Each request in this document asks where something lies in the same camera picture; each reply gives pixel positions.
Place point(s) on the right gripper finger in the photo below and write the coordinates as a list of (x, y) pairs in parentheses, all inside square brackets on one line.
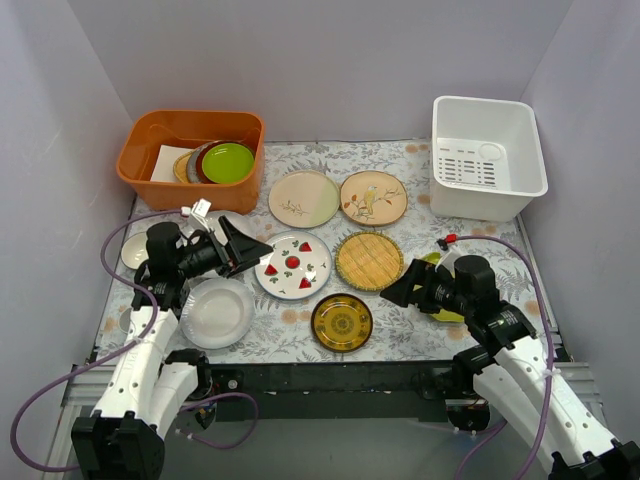
[(418, 274), (403, 293)]

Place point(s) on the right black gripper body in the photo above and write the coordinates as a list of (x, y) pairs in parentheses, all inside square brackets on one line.
[(421, 286)]

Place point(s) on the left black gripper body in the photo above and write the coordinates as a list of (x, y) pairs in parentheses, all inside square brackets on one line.
[(226, 251)]

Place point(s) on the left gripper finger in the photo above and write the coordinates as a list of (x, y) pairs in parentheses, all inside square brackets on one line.
[(235, 238), (245, 253)]

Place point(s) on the green polka dot plate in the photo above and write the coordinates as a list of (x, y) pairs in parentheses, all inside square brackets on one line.
[(443, 316)]

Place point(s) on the watermelon pattern plate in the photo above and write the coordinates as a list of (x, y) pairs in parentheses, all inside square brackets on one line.
[(299, 265)]

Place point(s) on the beige green leaf plate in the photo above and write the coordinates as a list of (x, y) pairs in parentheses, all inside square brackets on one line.
[(304, 199)]

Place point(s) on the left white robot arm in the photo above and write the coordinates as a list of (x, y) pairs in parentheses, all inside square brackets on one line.
[(124, 436)]

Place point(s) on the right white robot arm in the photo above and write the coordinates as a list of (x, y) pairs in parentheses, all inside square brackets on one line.
[(509, 368)]

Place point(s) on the dark brown plate in bin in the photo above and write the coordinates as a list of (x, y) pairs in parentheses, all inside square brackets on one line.
[(204, 150)]

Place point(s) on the lime green plate in bin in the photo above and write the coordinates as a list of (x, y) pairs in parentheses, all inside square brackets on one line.
[(227, 163)]

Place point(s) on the grey plate in bin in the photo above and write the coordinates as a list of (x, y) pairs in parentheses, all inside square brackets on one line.
[(191, 168)]

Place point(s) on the orange plastic bin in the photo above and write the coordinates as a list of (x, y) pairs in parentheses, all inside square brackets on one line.
[(191, 129)]

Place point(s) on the woven plate in bin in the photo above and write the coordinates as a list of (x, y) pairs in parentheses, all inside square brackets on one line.
[(180, 167)]

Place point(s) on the white plastic bin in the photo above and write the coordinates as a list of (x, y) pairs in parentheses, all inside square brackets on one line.
[(486, 158)]

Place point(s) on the white scalloped plate back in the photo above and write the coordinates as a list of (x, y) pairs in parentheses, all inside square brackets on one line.
[(203, 222)]

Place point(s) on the white scalloped plate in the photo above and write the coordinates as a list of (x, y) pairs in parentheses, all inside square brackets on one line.
[(217, 313), (203, 222)]

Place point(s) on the woven bamboo tray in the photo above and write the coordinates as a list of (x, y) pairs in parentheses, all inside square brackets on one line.
[(369, 261)]

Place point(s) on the white scalloped plate front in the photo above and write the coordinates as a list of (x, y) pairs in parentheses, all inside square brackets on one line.
[(217, 313)]

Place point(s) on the white dark-rimmed bowl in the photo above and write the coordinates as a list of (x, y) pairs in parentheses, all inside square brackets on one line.
[(134, 252)]

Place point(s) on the yellow brown patterned plate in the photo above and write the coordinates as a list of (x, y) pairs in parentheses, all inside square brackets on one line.
[(342, 323)]

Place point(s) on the beige bird plate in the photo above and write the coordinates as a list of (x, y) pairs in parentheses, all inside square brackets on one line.
[(373, 198)]

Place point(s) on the floral patterned table mat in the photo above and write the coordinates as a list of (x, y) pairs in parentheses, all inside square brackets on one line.
[(280, 331)]

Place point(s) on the white paper sheet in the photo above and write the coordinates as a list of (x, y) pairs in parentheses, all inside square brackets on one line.
[(163, 170)]

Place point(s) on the small white cup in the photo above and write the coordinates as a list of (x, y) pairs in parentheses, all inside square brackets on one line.
[(124, 320)]

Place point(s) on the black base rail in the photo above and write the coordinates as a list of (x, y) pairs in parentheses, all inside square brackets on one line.
[(424, 390)]

